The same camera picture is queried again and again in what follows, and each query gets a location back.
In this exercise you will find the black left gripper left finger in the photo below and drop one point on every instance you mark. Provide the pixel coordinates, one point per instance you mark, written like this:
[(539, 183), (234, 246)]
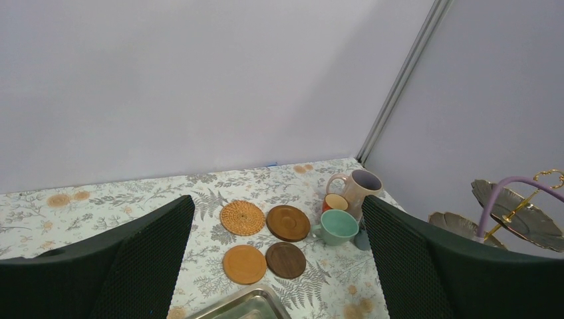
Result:
[(129, 271)]

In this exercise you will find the stainless steel tray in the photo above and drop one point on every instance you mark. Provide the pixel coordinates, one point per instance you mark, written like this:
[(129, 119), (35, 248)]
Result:
[(257, 301)]

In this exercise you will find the aluminium frame post right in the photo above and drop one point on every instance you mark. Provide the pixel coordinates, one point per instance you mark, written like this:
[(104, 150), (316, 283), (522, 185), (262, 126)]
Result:
[(433, 19)]

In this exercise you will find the brown wooden saucer coaster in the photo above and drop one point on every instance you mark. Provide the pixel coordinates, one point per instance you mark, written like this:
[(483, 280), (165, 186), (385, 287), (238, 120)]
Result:
[(288, 223)]

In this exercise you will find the grey patterned mug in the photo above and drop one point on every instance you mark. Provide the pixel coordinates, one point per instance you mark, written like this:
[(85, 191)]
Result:
[(361, 240)]

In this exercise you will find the light orange wooden coaster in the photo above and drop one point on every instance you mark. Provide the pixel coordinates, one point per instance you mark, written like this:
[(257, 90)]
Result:
[(244, 264)]

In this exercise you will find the woven rattan coaster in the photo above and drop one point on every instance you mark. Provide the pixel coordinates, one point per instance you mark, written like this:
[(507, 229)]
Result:
[(242, 218)]

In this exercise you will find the three tier black cake stand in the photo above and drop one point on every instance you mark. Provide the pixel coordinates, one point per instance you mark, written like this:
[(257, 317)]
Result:
[(512, 212)]

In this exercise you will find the small red cup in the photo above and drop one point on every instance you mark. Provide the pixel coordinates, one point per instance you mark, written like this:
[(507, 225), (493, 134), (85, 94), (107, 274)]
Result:
[(334, 201)]

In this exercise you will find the dark walnut coaster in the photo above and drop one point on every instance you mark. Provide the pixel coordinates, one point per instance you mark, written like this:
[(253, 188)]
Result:
[(285, 260)]

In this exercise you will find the mint green cup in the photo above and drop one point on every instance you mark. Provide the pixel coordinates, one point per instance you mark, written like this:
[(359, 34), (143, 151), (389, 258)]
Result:
[(335, 227)]

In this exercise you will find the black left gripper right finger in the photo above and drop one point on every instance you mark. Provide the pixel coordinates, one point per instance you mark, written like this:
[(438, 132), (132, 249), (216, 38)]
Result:
[(428, 272)]

